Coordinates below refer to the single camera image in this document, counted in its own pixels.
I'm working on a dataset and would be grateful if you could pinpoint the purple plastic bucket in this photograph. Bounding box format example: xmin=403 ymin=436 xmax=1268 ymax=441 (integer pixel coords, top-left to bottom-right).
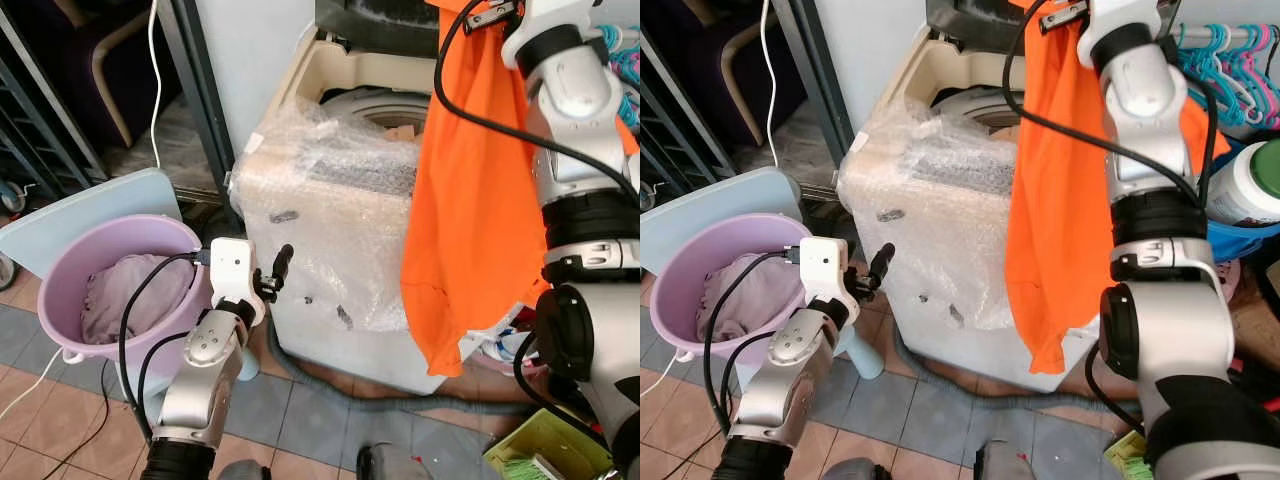
xmin=650 ymin=212 xmax=813 ymax=364
xmin=38 ymin=214 xmax=217 ymax=364

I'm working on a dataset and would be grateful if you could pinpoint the orange cloth garment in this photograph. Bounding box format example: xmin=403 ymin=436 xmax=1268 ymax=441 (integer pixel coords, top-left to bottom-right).
xmin=1005 ymin=0 xmax=1233 ymax=374
xmin=400 ymin=0 xmax=641 ymax=377

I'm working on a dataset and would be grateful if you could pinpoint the pale lilac cloth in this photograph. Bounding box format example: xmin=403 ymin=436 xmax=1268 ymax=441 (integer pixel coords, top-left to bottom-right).
xmin=80 ymin=254 xmax=197 ymax=346
xmin=697 ymin=252 xmax=803 ymax=343

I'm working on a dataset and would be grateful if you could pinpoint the colourful plastic bag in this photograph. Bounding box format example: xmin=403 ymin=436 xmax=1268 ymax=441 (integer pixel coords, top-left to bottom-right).
xmin=463 ymin=305 xmax=543 ymax=377

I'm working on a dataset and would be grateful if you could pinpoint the pink plastic clothes hanger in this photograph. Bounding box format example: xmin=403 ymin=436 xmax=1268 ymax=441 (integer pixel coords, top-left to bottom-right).
xmin=610 ymin=45 xmax=641 ymax=93
xmin=1225 ymin=25 xmax=1280 ymax=133

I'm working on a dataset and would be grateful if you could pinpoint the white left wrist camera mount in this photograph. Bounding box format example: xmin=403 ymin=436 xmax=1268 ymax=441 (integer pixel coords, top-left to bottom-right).
xmin=209 ymin=237 xmax=265 ymax=304
xmin=799 ymin=236 xmax=853 ymax=304

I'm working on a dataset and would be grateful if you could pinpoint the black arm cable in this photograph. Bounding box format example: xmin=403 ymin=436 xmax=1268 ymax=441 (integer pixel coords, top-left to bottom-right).
xmin=1002 ymin=0 xmax=1219 ymax=209
xmin=433 ymin=0 xmax=641 ymax=197
xmin=702 ymin=247 xmax=803 ymax=443
xmin=117 ymin=250 xmax=213 ymax=443

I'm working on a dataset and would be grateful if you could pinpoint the grey metal door frame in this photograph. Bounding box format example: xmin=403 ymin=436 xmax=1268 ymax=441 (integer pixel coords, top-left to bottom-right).
xmin=158 ymin=0 xmax=246 ymax=233
xmin=770 ymin=0 xmax=851 ymax=206

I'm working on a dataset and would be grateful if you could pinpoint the pale blue plastic stool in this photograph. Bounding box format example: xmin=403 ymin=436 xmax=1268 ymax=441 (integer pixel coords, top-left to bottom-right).
xmin=0 ymin=167 xmax=263 ymax=383
xmin=640 ymin=166 xmax=887 ymax=381

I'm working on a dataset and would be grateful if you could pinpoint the white floor cable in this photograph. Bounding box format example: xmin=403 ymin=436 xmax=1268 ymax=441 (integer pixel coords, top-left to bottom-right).
xmin=0 ymin=348 xmax=63 ymax=423
xmin=640 ymin=352 xmax=683 ymax=399

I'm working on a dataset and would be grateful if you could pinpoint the grey robot right foot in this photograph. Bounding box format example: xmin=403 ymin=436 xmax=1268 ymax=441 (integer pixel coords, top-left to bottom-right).
xmin=355 ymin=442 xmax=447 ymax=480
xmin=973 ymin=440 xmax=1053 ymax=480

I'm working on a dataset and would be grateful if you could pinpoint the blue plastic basin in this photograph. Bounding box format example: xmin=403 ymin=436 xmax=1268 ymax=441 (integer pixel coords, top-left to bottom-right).
xmin=1206 ymin=220 xmax=1280 ymax=264

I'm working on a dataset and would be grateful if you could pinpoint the thin white hanging cable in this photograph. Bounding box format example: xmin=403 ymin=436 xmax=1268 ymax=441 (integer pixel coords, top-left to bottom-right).
xmin=147 ymin=0 xmax=163 ymax=171
xmin=760 ymin=0 xmax=778 ymax=167

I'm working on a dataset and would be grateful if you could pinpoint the white top-load washing machine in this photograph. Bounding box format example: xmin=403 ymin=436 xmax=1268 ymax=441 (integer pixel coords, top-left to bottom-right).
xmin=835 ymin=0 xmax=1113 ymax=391
xmin=230 ymin=0 xmax=546 ymax=397

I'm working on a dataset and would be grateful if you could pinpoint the white jar green lid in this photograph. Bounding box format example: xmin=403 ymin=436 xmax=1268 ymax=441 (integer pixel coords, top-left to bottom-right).
xmin=1204 ymin=140 xmax=1280 ymax=228

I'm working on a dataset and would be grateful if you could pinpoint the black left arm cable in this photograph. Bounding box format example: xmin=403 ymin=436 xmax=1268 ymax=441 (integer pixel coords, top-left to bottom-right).
xmin=702 ymin=247 xmax=803 ymax=443
xmin=117 ymin=250 xmax=213 ymax=443

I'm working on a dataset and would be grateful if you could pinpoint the green plastic basket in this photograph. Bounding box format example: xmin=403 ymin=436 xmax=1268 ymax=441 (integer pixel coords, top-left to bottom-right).
xmin=483 ymin=407 xmax=614 ymax=480
xmin=1104 ymin=430 xmax=1151 ymax=473

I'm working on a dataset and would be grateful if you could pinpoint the clear bubble wrap sheet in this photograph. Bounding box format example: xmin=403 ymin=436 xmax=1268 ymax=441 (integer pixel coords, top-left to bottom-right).
xmin=838 ymin=95 xmax=1023 ymax=331
xmin=232 ymin=95 xmax=441 ymax=336

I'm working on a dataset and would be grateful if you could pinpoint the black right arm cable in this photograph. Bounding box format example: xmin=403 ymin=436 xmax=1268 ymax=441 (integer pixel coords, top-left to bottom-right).
xmin=1002 ymin=0 xmax=1219 ymax=209
xmin=433 ymin=0 xmax=641 ymax=197

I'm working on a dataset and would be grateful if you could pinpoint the dark metal rack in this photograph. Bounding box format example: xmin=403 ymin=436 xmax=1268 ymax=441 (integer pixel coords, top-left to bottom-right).
xmin=0 ymin=0 xmax=111 ymax=193
xmin=640 ymin=25 xmax=726 ymax=191

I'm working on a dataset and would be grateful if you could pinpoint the wooden chair dark cushion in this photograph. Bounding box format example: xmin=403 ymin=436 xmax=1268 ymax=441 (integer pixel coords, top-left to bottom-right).
xmin=40 ymin=0 xmax=183 ymax=151
xmin=650 ymin=0 xmax=803 ymax=151

